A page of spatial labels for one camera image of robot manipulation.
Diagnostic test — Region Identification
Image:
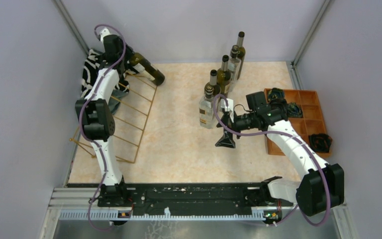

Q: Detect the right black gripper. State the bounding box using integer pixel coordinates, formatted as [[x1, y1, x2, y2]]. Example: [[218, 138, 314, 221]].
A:
[[215, 110, 256, 148]]

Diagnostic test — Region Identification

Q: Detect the dark green wine bottle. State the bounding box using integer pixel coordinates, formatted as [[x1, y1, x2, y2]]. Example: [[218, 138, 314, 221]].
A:
[[128, 52, 165, 86]]

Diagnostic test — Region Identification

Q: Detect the clear glass liquor bottle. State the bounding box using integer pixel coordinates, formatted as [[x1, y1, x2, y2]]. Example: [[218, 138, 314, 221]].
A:
[[199, 85, 214, 129]]

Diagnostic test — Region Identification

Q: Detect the dark labelled wine bottle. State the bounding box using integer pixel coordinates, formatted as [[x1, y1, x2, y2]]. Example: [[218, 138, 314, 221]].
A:
[[207, 69, 221, 96]]

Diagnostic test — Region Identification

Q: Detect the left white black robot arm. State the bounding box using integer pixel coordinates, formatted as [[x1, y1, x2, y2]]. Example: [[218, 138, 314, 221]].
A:
[[75, 24, 129, 206]]

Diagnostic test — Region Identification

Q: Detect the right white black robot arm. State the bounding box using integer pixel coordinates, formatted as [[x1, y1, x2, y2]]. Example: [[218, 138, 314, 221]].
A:
[[213, 92, 345, 217]]

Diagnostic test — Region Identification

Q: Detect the olive green wine bottle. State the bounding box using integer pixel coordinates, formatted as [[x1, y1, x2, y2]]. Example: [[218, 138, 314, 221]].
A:
[[217, 55, 231, 97]]

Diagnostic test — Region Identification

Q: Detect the clear tall glass bottle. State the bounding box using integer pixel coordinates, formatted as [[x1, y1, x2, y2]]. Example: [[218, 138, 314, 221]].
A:
[[228, 45, 241, 93]]

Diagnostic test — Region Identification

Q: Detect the green bottle grey capsule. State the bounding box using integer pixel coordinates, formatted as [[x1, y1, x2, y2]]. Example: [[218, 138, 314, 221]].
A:
[[236, 31, 246, 80]]

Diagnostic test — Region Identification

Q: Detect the grey green fluffy cloth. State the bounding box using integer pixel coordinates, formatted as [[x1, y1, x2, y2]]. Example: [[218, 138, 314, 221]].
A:
[[108, 89, 129, 115]]

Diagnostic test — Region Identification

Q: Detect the zebra pattern cloth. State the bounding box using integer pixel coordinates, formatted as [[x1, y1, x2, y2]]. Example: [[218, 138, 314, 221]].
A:
[[81, 48, 130, 98]]

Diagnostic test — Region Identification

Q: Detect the black rosette middle tray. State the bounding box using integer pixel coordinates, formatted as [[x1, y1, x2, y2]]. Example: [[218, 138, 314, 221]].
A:
[[269, 98, 287, 114]]

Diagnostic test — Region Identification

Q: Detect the dark rosette back compartment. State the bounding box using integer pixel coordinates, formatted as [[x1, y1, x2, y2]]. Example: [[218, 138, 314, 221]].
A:
[[267, 88, 285, 102]]

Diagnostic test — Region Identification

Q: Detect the dark green rosette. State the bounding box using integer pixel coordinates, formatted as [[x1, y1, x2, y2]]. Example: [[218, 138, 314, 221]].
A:
[[286, 102, 303, 118]]

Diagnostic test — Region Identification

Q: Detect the black rosette front compartment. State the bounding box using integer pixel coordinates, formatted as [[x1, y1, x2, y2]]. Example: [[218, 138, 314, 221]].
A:
[[308, 133, 333, 153]]

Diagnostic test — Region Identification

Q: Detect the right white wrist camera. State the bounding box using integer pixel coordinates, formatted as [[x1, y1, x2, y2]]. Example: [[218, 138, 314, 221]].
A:
[[220, 98, 235, 123]]

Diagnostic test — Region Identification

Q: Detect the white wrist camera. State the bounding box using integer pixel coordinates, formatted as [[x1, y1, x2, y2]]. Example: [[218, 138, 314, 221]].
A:
[[97, 27, 112, 42], [220, 98, 235, 123]]

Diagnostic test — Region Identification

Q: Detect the gold wire wine rack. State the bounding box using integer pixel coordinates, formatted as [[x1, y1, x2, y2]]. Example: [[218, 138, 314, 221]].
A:
[[69, 71, 159, 164]]

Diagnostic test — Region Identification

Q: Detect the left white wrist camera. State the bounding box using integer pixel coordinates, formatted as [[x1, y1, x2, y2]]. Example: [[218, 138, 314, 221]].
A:
[[97, 27, 112, 42]]

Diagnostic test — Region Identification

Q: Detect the grey slotted cable duct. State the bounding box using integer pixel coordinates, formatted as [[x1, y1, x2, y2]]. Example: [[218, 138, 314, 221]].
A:
[[59, 209, 279, 222]]

